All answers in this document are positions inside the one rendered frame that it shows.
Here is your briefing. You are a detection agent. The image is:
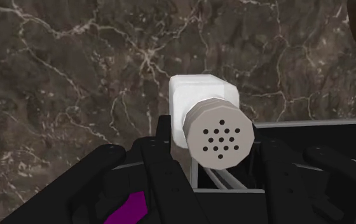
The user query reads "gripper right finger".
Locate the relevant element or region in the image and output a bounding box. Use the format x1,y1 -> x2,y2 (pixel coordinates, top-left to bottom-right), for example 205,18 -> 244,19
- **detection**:
254,136 -> 356,224

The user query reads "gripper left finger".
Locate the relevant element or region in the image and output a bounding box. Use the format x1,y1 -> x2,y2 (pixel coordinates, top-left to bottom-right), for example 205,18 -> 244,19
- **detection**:
0,115 -> 210,224

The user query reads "white shaker with grey cap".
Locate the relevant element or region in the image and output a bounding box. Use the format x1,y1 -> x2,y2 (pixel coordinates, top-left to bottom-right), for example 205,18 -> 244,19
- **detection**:
168,73 -> 256,171

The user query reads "purple flat object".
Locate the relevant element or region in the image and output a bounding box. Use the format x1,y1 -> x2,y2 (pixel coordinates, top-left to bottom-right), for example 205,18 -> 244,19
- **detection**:
103,190 -> 149,224

